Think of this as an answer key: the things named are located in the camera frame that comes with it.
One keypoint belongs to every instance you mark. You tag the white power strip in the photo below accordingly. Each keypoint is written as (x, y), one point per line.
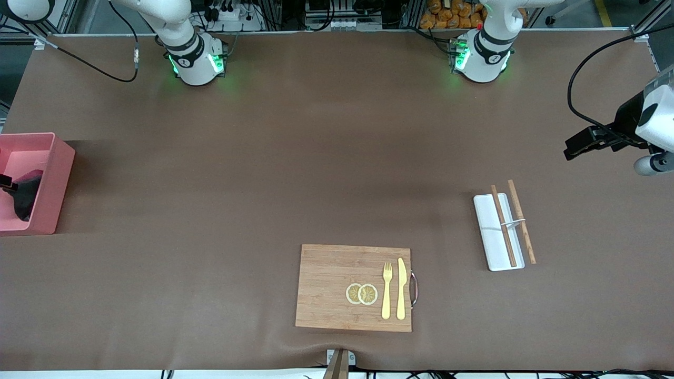
(237, 23)

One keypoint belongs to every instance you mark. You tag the yellow plastic fork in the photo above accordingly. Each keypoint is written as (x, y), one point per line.
(386, 300)

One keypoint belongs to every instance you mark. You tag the white rectangular tray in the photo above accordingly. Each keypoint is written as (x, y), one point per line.
(489, 237)

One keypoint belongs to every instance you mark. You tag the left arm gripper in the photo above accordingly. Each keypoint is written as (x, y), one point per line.
(625, 122)

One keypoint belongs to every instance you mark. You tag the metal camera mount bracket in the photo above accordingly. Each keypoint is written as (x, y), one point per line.
(340, 360)

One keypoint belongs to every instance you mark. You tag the pink plastic bin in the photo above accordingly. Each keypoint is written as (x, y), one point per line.
(52, 184)

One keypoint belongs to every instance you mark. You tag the aluminium frame post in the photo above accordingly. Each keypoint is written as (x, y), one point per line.
(63, 23)
(640, 34)

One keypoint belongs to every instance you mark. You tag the yellow plastic knife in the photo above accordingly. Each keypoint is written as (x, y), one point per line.
(401, 289)

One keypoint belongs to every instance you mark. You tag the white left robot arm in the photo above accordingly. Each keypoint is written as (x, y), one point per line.
(482, 63)

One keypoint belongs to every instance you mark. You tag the brown table mat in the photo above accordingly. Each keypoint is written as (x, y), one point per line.
(263, 158)

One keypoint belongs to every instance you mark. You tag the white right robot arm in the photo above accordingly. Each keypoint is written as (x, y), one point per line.
(195, 63)

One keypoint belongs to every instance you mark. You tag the wooden cutting board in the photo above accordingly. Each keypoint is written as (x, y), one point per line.
(326, 284)

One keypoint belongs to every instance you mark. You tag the thin white chopstick band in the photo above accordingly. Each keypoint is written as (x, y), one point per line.
(513, 222)

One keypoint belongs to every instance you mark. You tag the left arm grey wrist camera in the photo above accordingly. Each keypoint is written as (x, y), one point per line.
(653, 164)

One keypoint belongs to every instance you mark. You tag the lemon slice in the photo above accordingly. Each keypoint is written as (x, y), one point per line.
(368, 294)
(351, 293)

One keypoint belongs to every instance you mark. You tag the aluminium equipment rack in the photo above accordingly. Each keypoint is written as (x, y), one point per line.
(316, 10)

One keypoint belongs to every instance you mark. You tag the grey cloth with pink lining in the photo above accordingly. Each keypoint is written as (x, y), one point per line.
(26, 200)

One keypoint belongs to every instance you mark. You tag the pile of orange items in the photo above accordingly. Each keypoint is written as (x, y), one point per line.
(447, 16)

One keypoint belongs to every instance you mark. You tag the white terminal block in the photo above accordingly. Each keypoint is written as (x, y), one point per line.
(345, 24)

